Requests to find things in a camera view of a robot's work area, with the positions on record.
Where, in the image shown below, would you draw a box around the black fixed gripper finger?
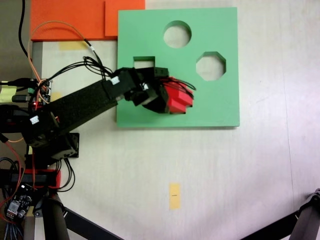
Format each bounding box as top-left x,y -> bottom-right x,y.
154,66 -> 171,81

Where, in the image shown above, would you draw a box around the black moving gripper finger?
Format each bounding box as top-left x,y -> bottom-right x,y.
141,96 -> 173,115

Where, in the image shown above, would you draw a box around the red cross columnar block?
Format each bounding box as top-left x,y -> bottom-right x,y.
163,83 -> 195,116

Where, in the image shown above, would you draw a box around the green shape hole board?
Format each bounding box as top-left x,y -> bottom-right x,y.
116,6 -> 241,130

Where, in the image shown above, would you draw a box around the large orange flat block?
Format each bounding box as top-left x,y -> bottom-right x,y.
29,0 -> 119,42

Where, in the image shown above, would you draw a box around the wide yellow tape strip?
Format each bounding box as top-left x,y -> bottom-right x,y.
58,41 -> 88,51

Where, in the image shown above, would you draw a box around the long yellow tape strip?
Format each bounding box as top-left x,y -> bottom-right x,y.
169,182 -> 181,210

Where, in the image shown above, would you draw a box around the red table clamp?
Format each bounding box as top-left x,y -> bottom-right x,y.
24,168 -> 63,190

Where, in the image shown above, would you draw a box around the yellow sticky note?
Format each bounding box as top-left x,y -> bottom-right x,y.
0,84 -> 18,103

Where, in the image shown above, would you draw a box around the small black circuit board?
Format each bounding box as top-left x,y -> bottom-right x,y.
4,184 -> 33,222

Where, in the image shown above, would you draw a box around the thick black tripod leg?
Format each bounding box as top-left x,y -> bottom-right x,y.
291,187 -> 320,240

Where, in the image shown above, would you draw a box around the black gripper motor wires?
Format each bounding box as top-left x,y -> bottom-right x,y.
158,76 -> 197,92

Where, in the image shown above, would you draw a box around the black arm wire bundle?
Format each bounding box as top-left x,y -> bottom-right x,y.
51,56 -> 115,81

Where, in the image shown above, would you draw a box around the thin orange cable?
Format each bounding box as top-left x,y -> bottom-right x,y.
26,20 -> 94,85

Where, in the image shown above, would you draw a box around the black usb cable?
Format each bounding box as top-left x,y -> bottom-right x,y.
0,78 -> 35,88

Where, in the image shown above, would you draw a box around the thick black cable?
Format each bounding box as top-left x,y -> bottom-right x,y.
19,0 -> 29,59

